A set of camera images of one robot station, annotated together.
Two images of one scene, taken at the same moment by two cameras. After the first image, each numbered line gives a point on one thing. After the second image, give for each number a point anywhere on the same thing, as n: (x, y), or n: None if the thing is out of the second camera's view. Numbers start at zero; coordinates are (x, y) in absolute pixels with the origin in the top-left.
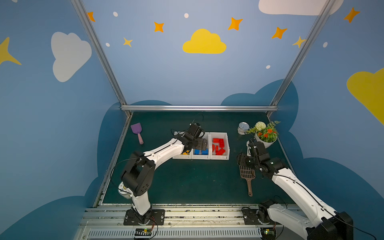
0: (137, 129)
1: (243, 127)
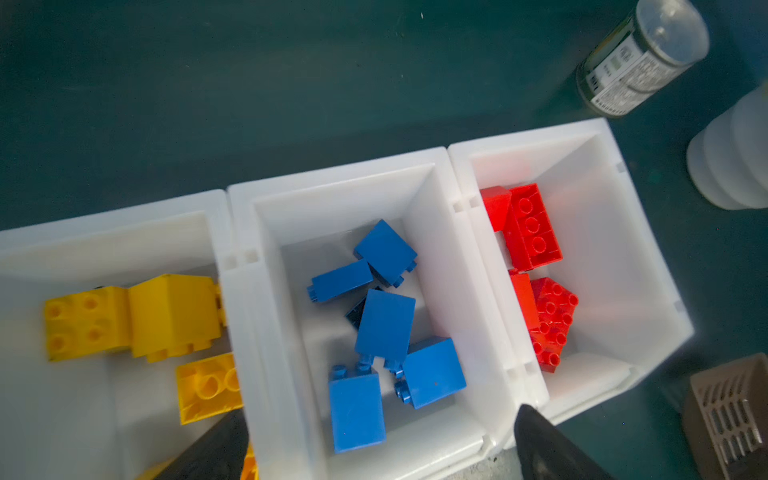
0: None
1: (658, 42)
